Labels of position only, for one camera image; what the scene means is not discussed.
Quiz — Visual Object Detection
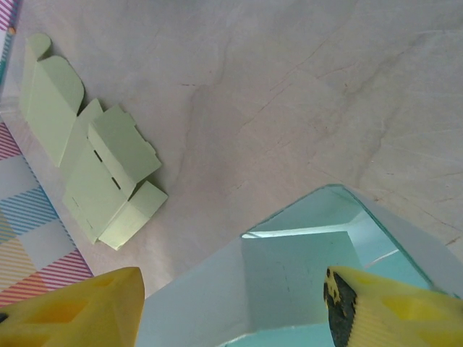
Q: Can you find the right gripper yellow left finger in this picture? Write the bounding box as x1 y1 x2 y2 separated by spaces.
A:
0 266 145 347

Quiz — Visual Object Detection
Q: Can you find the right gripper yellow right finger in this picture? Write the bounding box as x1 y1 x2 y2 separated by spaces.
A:
323 266 463 347

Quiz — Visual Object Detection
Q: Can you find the light blue paper box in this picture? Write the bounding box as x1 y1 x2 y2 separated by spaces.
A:
137 183 463 347

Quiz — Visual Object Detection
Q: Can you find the light green paper box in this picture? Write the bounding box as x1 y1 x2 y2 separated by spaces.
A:
17 33 170 251

